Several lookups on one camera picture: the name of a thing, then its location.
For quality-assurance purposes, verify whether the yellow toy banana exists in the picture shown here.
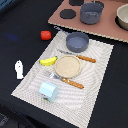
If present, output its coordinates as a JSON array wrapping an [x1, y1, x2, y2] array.
[[39, 56, 57, 66]]

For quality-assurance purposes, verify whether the red toy tomato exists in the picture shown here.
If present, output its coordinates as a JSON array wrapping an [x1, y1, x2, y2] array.
[[41, 30, 51, 40]]

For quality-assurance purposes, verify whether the white toy bottle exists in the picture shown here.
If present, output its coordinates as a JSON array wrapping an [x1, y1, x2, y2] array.
[[15, 60, 24, 79]]

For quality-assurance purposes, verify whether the beige wooden plate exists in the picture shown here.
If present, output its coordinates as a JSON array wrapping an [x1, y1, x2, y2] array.
[[54, 55, 81, 78]]

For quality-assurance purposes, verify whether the beige woven placemat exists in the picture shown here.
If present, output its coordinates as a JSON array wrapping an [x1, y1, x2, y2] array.
[[10, 30, 115, 128]]

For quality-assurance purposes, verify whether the grey toy pan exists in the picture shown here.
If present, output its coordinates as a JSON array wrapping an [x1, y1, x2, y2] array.
[[54, 26, 90, 54]]

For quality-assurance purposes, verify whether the light blue milk carton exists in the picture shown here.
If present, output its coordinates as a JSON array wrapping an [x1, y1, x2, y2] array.
[[39, 82, 58, 102]]

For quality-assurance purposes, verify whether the black stove burner disc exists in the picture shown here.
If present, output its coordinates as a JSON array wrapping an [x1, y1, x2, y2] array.
[[60, 9, 76, 19]]

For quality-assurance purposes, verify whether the pink toy stove board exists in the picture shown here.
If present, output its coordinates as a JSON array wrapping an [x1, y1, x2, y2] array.
[[48, 0, 128, 42]]

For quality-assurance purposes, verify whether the grey pot on stove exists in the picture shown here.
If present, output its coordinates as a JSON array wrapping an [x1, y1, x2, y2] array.
[[80, 1, 103, 24]]

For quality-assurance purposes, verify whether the black rear burner disc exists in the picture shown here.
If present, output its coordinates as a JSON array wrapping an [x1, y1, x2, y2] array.
[[69, 0, 84, 6]]

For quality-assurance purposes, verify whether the beige bowl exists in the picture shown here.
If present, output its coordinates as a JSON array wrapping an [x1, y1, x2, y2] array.
[[117, 4, 128, 30]]

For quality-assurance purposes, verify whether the wooden handled toy fork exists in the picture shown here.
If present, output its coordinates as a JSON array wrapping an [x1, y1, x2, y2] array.
[[44, 70, 84, 89]]

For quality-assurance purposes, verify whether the wooden handled toy knife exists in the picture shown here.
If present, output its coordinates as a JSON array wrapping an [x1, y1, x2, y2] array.
[[58, 49, 96, 63]]

